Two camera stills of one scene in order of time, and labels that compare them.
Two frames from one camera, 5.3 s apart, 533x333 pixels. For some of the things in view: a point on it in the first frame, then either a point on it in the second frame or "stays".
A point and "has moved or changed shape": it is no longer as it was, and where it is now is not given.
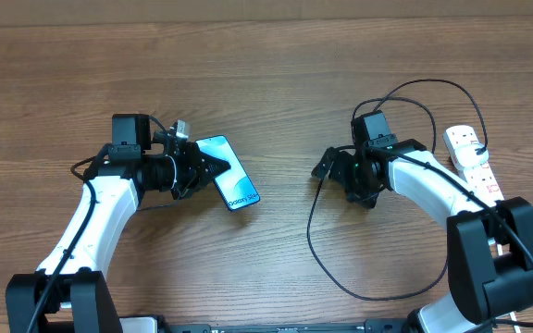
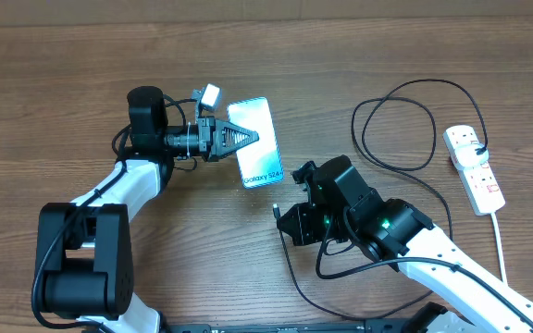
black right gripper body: [351, 176] to [314, 225]
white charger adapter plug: [467, 155] stays
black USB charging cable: [387, 99] has moved or changed shape
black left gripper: [194, 159] to [208, 125]
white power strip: [477, 177] stays
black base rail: [291, 328] stays
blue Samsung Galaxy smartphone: [234, 184] to [260, 164]
